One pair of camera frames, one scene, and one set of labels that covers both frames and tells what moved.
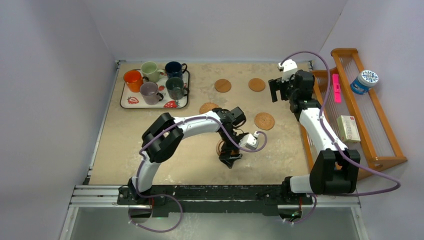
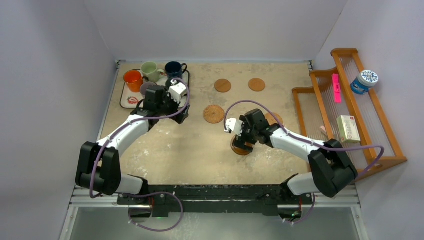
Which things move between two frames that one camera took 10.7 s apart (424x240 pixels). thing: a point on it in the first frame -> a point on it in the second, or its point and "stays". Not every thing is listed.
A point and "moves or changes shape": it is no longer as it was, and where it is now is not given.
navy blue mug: x=174 y=69 stays
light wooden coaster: x=222 y=85 stays
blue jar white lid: x=366 y=79 stays
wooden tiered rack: x=349 y=103 stays
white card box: x=348 y=129 stays
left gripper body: x=229 y=145 -> x=169 y=106
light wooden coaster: x=256 y=84 stays
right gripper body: x=291 y=93 -> x=248 y=135
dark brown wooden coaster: x=219 y=146 moves or changes shape
